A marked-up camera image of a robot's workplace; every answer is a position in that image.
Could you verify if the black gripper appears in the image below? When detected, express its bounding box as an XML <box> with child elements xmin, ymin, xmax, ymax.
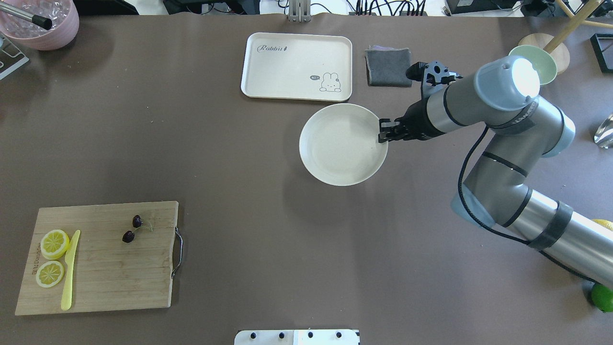
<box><xmin>377</xmin><ymin>100</ymin><xmax>435</xmax><ymax>143</ymax></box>

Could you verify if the cream round plate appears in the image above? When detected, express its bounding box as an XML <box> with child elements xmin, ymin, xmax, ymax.
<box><xmin>298</xmin><ymin>103</ymin><xmax>388</xmax><ymax>186</ymax></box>

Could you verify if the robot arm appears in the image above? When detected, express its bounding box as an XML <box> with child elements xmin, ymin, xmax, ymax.
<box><xmin>378</xmin><ymin>55</ymin><xmax>613</xmax><ymax>288</ymax></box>

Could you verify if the cream rabbit tray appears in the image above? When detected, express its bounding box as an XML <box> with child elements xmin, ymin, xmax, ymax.
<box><xmin>240</xmin><ymin>32</ymin><xmax>353</xmax><ymax>102</ymax></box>

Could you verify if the grey folded cloth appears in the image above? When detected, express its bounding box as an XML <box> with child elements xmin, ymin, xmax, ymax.
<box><xmin>365</xmin><ymin>46</ymin><xmax>412</xmax><ymax>88</ymax></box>

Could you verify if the mint green bowl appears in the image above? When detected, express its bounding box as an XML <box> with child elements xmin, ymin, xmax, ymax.
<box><xmin>508</xmin><ymin>45</ymin><xmax>557</xmax><ymax>85</ymax></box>

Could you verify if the wooden stand with base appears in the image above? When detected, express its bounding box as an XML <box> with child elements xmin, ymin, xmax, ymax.
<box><xmin>519</xmin><ymin>0</ymin><xmax>612</xmax><ymax>76</ymax></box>

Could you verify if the metal scoop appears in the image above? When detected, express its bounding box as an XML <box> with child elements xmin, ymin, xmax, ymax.
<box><xmin>593</xmin><ymin>113</ymin><xmax>613</xmax><ymax>149</ymax></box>

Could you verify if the green lime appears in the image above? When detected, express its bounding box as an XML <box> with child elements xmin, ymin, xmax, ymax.
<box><xmin>590</xmin><ymin>283</ymin><xmax>613</xmax><ymax>313</ymax></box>

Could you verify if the bamboo cutting board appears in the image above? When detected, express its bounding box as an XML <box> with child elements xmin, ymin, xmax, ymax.
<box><xmin>15</xmin><ymin>201</ymin><xmax>179</xmax><ymax>316</ymax></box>

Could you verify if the pink bowl with ice cubes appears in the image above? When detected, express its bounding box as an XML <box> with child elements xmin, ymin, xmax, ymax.
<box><xmin>0</xmin><ymin>0</ymin><xmax>79</xmax><ymax>51</ymax></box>

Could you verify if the yellow plastic knife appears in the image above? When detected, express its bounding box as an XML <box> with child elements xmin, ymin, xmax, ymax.
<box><xmin>60</xmin><ymin>230</ymin><xmax>81</xmax><ymax>311</ymax></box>

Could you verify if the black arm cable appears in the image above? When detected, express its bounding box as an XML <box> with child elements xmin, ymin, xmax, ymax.
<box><xmin>457</xmin><ymin>126</ymin><xmax>596</xmax><ymax>283</ymax></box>

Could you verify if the aluminium frame post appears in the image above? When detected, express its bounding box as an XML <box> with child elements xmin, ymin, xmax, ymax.
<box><xmin>287</xmin><ymin>0</ymin><xmax>311</xmax><ymax>23</ymax></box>

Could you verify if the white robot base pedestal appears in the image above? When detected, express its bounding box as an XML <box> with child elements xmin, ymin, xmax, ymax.
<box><xmin>234</xmin><ymin>328</ymin><xmax>361</xmax><ymax>345</ymax></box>

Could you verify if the white wire cup rack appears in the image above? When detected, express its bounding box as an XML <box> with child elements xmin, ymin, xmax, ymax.
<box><xmin>0</xmin><ymin>34</ymin><xmax>29</xmax><ymax>80</ymax></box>

